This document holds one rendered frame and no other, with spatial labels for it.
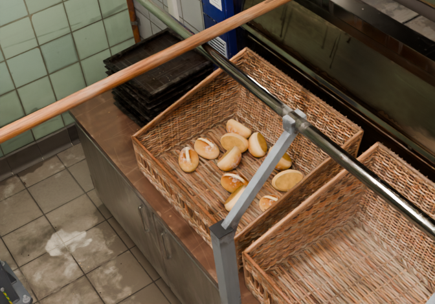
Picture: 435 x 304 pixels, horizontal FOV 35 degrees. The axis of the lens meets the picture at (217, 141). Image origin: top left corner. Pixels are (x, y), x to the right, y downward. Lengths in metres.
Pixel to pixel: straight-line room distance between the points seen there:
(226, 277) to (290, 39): 0.77
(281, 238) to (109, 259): 1.10
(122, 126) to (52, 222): 0.72
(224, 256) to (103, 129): 0.98
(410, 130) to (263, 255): 0.51
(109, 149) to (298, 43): 0.77
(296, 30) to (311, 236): 0.60
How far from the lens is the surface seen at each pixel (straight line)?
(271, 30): 2.15
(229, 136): 2.25
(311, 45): 2.02
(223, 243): 1.59
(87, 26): 3.09
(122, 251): 2.83
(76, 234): 2.94
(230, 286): 1.73
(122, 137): 2.42
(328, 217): 1.98
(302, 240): 1.96
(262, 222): 1.88
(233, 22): 1.77
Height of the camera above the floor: 2.16
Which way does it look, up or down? 43 degrees down
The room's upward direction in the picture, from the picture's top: 7 degrees counter-clockwise
